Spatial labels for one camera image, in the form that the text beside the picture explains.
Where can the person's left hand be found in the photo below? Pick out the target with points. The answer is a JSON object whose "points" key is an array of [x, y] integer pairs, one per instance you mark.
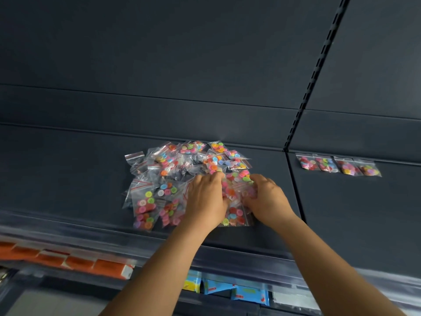
{"points": [[205, 204]]}

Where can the person's right hand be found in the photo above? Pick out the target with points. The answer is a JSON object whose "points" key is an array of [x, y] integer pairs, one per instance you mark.
{"points": [[269, 204]]}

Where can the pile of transparent button bags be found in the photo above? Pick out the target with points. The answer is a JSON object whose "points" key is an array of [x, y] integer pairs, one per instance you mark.
{"points": [[164, 164]]}

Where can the person's left forearm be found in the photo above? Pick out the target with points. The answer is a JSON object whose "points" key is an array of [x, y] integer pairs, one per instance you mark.
{"points": [[154, 279]]}

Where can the person's right forearm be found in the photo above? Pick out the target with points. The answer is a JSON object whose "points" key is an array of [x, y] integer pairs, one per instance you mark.
{"points": [[335, 276]]}

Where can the blue yellow snack packet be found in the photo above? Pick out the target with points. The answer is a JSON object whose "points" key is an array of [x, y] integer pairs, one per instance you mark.
{"points": [[192, 282]]}

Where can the white flat packet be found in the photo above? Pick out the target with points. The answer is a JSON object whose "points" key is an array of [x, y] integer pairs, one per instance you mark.
{"points": [[291, 298]]}

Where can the row of orange boxes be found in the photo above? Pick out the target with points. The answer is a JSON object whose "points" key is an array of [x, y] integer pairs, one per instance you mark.
{"points": [[82, 263]]}

